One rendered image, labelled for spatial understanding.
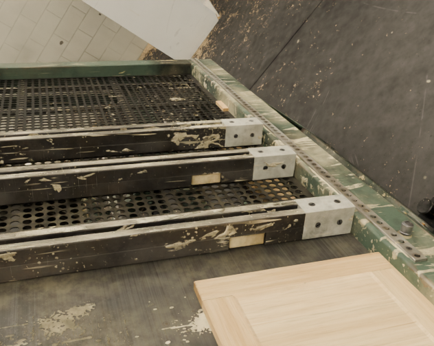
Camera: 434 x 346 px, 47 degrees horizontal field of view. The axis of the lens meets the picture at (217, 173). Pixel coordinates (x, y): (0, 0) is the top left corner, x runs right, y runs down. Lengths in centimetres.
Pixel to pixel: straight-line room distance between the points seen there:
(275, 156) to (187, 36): 362
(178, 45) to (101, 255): 403
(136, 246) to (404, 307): 52
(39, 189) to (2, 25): 519
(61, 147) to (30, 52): 501
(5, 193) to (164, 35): 376
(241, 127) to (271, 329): 82
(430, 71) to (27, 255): 208
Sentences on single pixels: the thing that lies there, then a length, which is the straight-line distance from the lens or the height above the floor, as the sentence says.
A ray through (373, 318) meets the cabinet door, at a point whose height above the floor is 100.
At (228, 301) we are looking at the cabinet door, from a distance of 93.
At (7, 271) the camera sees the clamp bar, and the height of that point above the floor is 152.
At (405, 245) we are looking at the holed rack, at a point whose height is 89.
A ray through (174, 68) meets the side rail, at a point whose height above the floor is 96.
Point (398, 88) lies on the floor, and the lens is 268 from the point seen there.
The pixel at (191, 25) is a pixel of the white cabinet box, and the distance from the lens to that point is 488.
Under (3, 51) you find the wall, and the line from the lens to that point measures 649.
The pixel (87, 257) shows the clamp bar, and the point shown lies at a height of 140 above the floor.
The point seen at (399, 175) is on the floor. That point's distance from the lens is 240.
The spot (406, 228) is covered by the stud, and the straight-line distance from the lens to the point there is 113.
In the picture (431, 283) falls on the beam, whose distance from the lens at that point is 103.
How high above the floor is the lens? 175
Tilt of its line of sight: 29 degrees down
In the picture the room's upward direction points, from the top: 62 degrees counter-clockwise
